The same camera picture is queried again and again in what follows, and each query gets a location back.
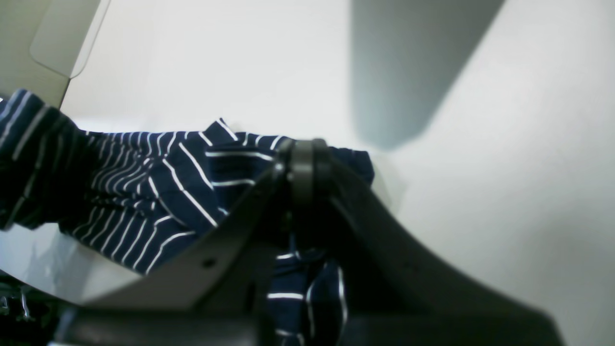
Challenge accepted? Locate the navy white striped t-shirt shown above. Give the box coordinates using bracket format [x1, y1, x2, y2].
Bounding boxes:
[1, 89, 375, 346]

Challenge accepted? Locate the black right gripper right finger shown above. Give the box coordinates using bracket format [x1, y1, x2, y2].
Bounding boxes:
[312, 139, 563, 346]

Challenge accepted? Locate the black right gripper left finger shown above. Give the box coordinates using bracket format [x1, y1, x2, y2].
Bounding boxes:
[51, 140, 313, 346]

